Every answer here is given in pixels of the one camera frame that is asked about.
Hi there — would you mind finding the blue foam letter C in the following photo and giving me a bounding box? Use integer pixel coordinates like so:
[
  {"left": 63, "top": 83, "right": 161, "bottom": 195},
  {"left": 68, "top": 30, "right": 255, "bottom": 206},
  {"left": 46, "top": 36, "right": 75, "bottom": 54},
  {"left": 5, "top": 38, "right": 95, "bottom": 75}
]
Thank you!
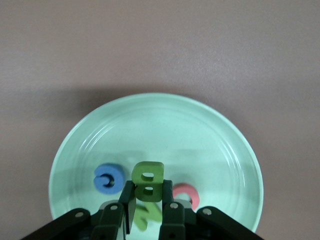
[{"left": 94, "top": 162, "right": 125, "bottom": 195}]

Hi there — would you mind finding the green foam capital N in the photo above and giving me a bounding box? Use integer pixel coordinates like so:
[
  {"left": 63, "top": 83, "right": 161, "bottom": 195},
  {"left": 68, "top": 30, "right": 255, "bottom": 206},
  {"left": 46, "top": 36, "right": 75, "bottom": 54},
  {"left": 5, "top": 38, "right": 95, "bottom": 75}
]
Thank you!
[{"left": 133, "top": 201, "right": 163, "bottom": 232}]

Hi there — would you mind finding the green plastic plate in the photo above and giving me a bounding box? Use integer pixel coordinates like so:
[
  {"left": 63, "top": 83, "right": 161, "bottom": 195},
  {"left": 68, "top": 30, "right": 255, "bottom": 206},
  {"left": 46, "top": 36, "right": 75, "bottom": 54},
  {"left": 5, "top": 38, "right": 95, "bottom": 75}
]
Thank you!
[{"left": 48, "top": 92, "right": 265, "bottom": 240}]

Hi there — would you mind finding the pink foam letter Q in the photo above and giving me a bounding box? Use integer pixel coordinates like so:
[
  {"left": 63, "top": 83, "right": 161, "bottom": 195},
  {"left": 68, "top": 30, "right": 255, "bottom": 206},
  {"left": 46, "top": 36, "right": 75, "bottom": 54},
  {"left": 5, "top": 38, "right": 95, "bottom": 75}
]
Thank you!
[{"left": 172, "top": 183, "right": 201, "bottom": 210}]

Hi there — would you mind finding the green foam capital B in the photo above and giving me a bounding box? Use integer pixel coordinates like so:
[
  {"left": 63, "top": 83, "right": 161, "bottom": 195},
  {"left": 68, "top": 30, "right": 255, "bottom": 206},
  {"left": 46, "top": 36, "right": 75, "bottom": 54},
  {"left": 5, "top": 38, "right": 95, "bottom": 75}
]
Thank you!
[{"left": 131, "top": 161, "right": 166, "bottom": 203}]

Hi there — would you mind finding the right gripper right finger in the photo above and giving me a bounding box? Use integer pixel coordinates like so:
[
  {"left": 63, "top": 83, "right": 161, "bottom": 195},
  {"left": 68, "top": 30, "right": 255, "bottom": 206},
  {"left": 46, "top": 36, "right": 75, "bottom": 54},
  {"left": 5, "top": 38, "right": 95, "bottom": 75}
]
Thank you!
[{"left": 159, "top": 179, "right": 264, "bottom": 240}]

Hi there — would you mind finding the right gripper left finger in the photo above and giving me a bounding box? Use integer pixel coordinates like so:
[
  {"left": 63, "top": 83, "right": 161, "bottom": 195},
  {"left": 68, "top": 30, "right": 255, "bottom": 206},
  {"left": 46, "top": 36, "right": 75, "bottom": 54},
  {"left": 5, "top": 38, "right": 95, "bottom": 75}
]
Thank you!
[{"left": 21, "top": 180, "right": 138, "bottom": 240}]

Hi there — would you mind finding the brown table cover cloth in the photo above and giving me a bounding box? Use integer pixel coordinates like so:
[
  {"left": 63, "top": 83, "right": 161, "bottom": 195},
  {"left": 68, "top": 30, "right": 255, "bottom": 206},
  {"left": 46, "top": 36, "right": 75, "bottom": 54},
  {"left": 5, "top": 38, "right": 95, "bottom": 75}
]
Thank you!
[{"left": 0, "top": 0, "right": 320, "bottom": 240}]

